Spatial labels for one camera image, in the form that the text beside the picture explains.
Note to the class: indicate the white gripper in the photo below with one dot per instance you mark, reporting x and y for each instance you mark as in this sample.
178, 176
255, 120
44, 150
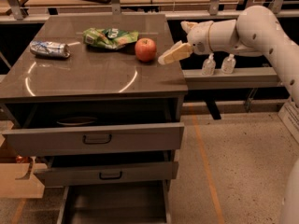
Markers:
199, 38

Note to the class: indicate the red apple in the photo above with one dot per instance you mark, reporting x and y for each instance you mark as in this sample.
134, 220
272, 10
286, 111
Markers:
145, 49

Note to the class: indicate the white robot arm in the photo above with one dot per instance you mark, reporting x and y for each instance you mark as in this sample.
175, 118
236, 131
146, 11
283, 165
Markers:
236, 153

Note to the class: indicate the grey top drawer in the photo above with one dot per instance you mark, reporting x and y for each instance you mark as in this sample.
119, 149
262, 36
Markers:
95, 139

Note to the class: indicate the grey drawer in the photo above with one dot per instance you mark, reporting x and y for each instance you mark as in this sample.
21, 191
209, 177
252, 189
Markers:
95, 139
93, 175
123, 203

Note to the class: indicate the grey drawer cabinet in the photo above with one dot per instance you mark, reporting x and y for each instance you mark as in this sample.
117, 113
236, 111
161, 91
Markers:
112, 86

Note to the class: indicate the plate in top drawer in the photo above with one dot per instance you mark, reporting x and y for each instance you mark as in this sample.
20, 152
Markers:
76, 121

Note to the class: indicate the grey middle drawer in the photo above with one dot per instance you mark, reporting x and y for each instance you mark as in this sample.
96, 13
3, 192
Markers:
93, 175

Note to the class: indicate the grey bottom drawer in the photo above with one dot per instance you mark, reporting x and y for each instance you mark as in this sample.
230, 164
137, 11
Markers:
123, 203

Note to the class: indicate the left clear sanitizer bottle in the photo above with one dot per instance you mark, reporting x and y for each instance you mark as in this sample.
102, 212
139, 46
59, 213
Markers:
209, 65

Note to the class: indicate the clear sanitizer bottle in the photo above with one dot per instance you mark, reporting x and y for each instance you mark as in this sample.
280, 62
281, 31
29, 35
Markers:
228, 64
209, 65

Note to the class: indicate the right clear sanitizer bottle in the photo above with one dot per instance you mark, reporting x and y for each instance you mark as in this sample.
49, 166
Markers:
228, 64

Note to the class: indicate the green chip bag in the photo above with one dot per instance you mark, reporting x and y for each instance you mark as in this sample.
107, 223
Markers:
111, 38

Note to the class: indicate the white sign board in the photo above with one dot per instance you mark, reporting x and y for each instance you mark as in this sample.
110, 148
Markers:
289, 115

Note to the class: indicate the crushed silver blue can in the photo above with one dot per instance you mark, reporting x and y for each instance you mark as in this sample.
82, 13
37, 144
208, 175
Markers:
50, 49

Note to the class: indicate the cardboard box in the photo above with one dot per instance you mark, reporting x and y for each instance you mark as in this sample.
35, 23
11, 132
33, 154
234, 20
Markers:
17, 179

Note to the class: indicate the grey metal shelf rail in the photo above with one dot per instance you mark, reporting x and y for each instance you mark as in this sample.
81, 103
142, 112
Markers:
256, 77

